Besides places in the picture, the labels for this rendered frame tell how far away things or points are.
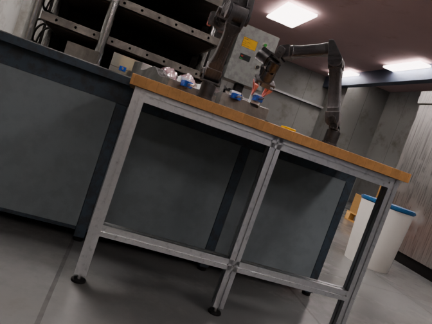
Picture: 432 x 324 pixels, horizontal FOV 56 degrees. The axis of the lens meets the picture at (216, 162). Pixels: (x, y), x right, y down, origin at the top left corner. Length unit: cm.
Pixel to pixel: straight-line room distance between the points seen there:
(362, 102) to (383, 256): 881
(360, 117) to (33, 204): 1104
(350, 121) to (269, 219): 1017
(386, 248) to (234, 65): 207
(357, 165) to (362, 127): 1068
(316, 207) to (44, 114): 143
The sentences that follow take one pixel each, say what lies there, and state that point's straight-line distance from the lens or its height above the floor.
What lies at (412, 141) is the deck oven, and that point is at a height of 133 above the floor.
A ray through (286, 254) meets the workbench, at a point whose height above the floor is 20.
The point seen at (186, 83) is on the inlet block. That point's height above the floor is 86.
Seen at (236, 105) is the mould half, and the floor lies 85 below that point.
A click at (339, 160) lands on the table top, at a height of 75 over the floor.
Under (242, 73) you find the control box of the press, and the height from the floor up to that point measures 114.
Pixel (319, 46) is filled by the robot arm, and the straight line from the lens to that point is 199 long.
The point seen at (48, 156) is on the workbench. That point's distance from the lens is 198.
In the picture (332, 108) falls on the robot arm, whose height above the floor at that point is 96.
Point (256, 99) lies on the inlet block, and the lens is 205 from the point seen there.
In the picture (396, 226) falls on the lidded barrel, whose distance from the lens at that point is 388.
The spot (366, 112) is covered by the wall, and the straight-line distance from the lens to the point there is 1247.
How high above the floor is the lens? 71
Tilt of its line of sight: 4 degrees down
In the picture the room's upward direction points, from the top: 19 degrees clockwise
